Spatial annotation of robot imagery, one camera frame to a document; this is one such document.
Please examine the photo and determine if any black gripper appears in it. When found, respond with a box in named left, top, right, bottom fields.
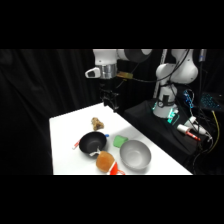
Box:
left=99, top=78, right=121, bottom=114

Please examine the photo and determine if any brown lumpy potato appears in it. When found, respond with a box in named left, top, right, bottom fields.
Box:
left=91, top=117, right=105, bottom=132

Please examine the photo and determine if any yellow wrist connector board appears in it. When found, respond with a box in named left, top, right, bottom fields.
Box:
left=116, top=71, right=134, bottom=80

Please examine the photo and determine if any black round pan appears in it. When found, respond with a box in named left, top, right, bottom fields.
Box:
left=78, top=131, right=108, bottom=156

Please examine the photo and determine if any grey metal bowl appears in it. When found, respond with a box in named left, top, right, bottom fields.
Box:
left=119, top=139, right=153, bottom=170

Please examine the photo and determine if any brown round bread loaf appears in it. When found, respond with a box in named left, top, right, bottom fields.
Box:
left=95, top=150, right=117, bottom=174

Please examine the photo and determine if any green lit control box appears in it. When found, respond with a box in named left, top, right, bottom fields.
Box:
left=167, top=109, right=180, bottom=126

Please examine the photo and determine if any orange red plastic toy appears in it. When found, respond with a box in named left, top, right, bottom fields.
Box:
left=108, top=162, right=127, bottom=176

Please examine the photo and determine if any black curtain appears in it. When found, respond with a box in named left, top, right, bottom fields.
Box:
left=0, top=49, right=224, bottom=176

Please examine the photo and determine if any white and red bottle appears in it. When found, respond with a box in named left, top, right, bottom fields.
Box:
left=176, top=124, right=202, bottom=142

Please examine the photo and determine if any grey vertical pole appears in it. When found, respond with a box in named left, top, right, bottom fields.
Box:
left=198, top=49, right=208, bottom=134

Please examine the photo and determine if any blue lit keyboard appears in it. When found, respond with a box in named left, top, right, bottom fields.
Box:
left=200, top=92, right=223, bottom=111

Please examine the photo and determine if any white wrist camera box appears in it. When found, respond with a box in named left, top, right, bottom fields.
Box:
left=84, top=66, right=101, bottom=80

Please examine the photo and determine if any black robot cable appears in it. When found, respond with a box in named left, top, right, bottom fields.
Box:
left=132, top=49, right=191, bottom=84

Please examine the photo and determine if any blue cable bundle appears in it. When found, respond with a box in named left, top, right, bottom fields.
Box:
left=182, top=88, right=196, bottom=109

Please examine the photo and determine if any yellow cable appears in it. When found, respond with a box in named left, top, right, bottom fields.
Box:
left=207, top=109, right=221, bottom=154

